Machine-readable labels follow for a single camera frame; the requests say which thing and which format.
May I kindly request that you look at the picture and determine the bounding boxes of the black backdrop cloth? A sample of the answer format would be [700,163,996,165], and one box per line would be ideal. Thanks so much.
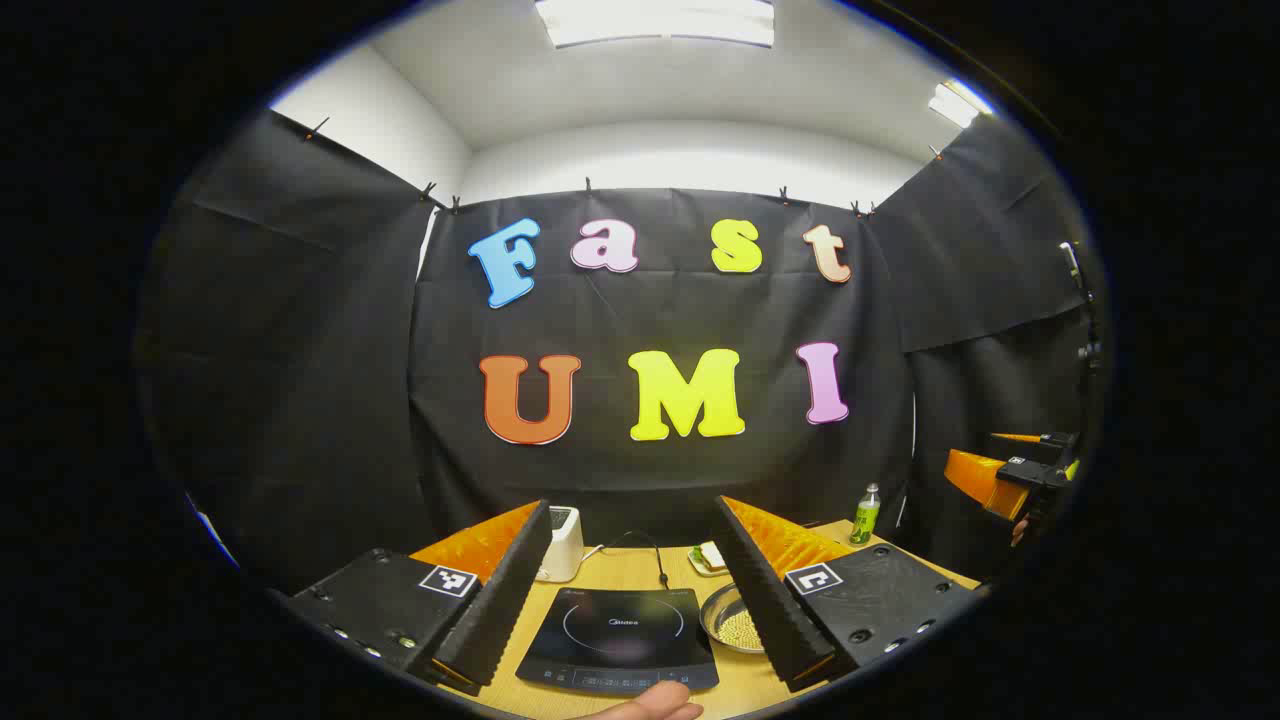
[135,108,1096,591]

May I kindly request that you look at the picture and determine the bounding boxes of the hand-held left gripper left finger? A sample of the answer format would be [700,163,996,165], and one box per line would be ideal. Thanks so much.
[285,500,553,698]

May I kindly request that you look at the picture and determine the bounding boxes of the black induction cooktop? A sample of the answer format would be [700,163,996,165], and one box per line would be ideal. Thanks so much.
[515,586,721,698]

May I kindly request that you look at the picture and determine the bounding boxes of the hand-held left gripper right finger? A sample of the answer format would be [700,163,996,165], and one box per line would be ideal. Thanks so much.
[712,496,976,693]

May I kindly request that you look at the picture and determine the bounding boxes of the green drink bottle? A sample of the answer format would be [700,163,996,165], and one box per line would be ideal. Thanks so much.
[848,483,882,547]

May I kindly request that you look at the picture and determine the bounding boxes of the white toaster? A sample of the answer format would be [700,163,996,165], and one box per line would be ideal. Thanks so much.
[535,506,585,583]

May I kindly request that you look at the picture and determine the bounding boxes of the black power cable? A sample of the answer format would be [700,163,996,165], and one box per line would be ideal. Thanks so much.
[597,531,671,591]

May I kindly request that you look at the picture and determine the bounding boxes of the black camera stand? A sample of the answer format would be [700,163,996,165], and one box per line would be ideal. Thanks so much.
[1058,240,1103,401]

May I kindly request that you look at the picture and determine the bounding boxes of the pile of soybeans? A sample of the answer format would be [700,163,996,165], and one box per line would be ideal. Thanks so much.
[718,608,763,651]

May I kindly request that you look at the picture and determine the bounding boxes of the ceiling light panel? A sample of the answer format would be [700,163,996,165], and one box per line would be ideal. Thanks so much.
[535,0,776,49]
[928,80,991,129]

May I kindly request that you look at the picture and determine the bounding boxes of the stainless steel pot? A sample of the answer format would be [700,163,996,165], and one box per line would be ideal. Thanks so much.
[700,583,766,656]

